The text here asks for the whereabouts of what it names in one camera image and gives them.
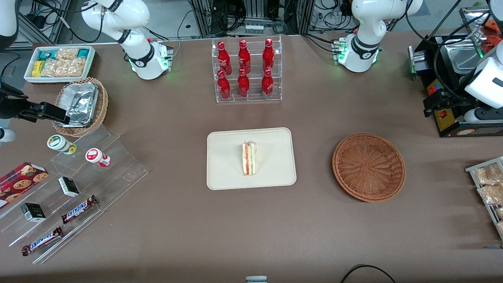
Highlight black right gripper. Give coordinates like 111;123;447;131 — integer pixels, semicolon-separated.
0;98;71;125

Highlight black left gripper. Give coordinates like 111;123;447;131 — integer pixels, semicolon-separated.
423;92;472;118

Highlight triangle sandwich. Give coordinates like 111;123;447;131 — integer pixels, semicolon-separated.
241;141;257;176

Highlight light wicker basket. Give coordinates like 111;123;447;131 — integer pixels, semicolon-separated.
52;77;109;137

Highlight tray of packaged snacks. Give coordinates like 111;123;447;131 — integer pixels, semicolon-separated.
466;156;503;240

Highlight brown wicker basket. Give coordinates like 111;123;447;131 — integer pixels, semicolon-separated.
332;133;406;203

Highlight beige plastic tray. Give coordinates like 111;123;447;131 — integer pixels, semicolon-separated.
207;127;297;191

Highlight yellow control panel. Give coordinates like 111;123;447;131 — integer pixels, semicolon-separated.
428;81;458;132

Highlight black food warmer case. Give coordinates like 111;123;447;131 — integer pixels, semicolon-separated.
409;6;503;138

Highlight green lid yogurt cup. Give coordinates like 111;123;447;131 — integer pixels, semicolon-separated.
47;134;77;155

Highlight aluminium foil trays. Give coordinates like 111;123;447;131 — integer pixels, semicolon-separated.
59;82;99;127

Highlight white plastic snack bin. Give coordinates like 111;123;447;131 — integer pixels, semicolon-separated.
24;46;97;85

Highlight large clear cracker bag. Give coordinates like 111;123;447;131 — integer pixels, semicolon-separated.
40;58;88;77

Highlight steel warmer pan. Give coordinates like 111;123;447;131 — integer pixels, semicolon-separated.
444;42;483;74

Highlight small clear cracker bag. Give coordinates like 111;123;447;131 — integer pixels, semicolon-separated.
54;48;80;61

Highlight red lid yogurt cup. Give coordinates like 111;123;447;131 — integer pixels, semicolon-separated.
85;148;111;168

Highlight red cookie box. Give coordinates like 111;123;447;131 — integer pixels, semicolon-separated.
0;162;50;209

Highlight small black box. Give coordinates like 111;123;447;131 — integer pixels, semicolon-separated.
20;203;46;223
58;176;80;197

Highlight clear acrylic stepped shelf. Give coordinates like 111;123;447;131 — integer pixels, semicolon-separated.
0;125;149;265

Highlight clear bag of snacks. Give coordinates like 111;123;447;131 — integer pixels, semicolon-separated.
473;164;503;185
477;184;503;205

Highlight snickers chocolate bar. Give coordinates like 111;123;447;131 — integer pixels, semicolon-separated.
22;226;64;256
61;195;99;224

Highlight red cola bottle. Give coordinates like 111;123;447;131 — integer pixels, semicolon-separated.
217;41;232;75
217;70;231;100
237;68;250;98
263;38;275;72
261;69;274;97
238;39;251;74

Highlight clear acrylic bottle rack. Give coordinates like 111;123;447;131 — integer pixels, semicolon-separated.
211;35;283;103

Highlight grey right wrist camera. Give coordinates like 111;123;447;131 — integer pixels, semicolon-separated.
0;127;17;144

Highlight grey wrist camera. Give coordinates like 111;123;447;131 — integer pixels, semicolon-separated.
0;127;17;144
464;107;503;123

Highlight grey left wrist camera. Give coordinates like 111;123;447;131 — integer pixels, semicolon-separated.
464;107;503;123

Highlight black cable loop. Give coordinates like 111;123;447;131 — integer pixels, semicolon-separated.
340;264;397;283

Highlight aluminium equipment frame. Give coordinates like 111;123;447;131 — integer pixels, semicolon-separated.
189;0;315;38

